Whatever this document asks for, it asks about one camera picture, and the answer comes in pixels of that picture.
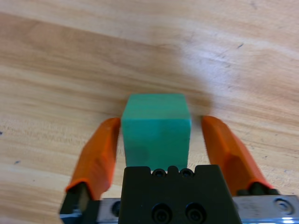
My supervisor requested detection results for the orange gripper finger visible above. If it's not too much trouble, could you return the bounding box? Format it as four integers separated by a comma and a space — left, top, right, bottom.
201, 115, 280, 196
59, 117, 121, 221

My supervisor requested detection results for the green wooden cube block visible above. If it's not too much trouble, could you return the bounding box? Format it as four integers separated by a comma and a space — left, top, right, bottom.
121, 93, 192, 172

